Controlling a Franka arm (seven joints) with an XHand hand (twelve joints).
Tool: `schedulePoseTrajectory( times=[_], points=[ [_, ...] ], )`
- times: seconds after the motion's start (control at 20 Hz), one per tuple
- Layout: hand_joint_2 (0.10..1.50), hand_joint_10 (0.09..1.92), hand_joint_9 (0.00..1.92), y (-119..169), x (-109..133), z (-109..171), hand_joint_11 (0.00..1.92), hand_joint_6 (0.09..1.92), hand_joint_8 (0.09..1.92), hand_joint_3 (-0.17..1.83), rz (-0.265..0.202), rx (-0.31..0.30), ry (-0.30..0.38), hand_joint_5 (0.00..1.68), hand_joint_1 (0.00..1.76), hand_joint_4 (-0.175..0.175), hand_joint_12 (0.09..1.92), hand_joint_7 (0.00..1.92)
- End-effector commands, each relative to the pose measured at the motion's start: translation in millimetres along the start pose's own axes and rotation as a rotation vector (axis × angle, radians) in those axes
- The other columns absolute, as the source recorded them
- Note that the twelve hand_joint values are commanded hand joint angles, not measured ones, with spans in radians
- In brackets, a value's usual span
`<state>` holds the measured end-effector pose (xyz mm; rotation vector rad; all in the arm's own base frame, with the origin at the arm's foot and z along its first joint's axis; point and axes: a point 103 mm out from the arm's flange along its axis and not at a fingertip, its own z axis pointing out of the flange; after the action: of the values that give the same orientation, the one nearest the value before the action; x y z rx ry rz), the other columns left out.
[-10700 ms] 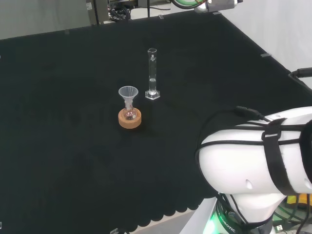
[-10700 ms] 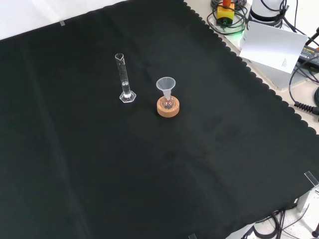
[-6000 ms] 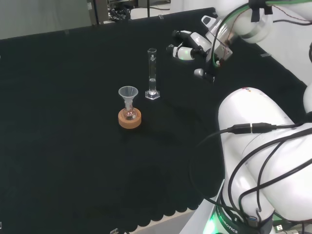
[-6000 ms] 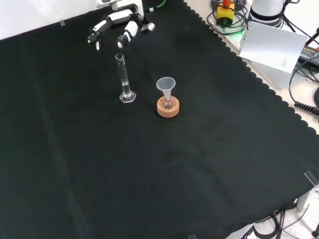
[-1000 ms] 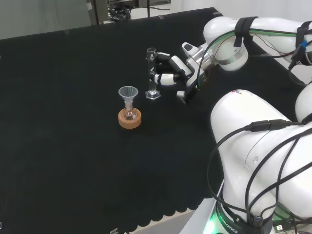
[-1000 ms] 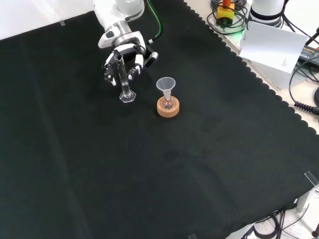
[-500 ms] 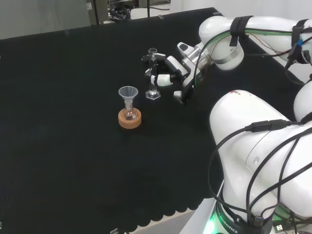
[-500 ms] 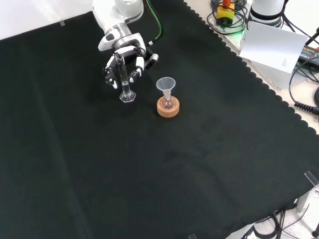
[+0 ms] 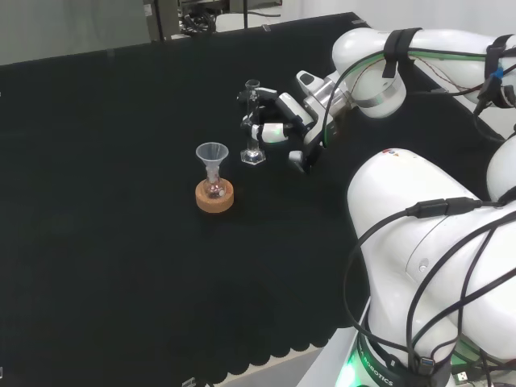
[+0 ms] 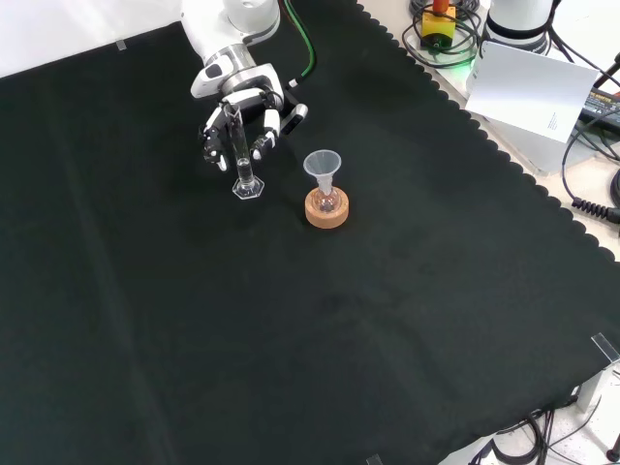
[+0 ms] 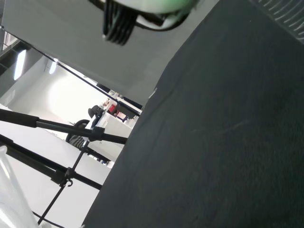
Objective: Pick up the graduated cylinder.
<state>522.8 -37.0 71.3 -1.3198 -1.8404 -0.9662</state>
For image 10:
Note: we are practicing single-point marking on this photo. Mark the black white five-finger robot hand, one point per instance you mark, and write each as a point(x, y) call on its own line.
point(252, 84)

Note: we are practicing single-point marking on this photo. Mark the clear glass graduated cylinder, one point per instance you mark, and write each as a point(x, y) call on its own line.
point(244, 169)

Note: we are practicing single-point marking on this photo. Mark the clear plastic funnel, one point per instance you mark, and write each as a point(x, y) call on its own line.
point(322, 167)

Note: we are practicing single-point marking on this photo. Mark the small round-bottom glass flask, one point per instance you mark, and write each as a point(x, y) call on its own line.
point(326, 201)

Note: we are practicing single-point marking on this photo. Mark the yellow stop button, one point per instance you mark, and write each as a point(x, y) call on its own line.
point(438, 29)

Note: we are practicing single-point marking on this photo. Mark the black bench cloth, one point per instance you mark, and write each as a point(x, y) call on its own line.
point(242, 315)

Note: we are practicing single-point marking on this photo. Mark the pale board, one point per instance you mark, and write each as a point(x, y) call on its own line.
point(528, 87)

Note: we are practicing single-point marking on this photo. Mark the black tripod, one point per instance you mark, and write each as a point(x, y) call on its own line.
point(608, 72)

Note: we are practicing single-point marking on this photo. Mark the grey metal bench leg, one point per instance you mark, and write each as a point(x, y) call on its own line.
point(593, 390)

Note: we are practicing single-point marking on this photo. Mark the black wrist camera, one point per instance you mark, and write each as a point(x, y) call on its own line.
point(295, 118)

